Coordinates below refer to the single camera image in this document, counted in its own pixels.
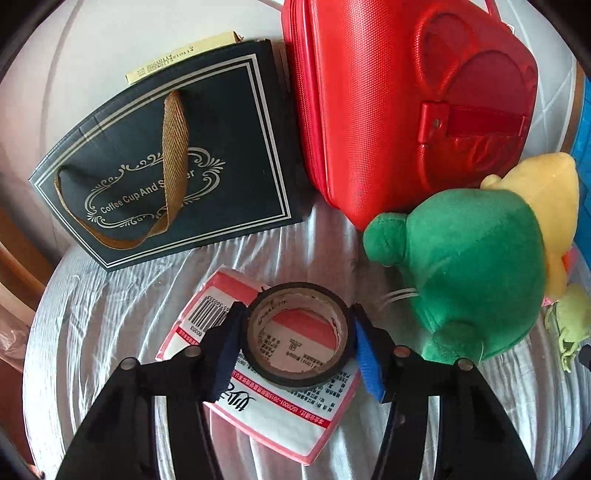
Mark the small pale green toy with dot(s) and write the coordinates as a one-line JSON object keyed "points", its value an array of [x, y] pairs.
{"points": [[572, 314]]}

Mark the clear plastic bag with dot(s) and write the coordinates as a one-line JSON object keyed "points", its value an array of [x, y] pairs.
{"points": [[14, 332]]}

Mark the pink tissue packet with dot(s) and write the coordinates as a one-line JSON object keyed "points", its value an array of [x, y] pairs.
{"points": [[277, 415]]}

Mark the blue object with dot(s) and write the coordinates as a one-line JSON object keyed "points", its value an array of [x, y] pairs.
{"points": [[582, 184]]}

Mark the yellow plush toy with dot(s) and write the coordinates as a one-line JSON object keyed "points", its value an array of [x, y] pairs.
{"points": [[549, 198]]}

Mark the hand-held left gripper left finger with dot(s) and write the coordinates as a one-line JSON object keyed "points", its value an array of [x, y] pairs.
{"points": [[226, 355]]}

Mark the black tape roll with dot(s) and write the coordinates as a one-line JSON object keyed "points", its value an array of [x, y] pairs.
{"points": [[300, 377]]}

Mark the green plush toy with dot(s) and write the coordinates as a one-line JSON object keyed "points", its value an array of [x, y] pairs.
{"points": [[471, 258]]}

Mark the brown wooden furniture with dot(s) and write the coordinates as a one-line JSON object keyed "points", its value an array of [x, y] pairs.
{"points": [[18, 258]]}

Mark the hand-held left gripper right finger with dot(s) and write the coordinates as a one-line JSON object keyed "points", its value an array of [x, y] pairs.
{"points": [[371, 364]]}

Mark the red hard case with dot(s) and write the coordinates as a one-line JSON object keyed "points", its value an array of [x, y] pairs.
{"points": [[360, 115]]}

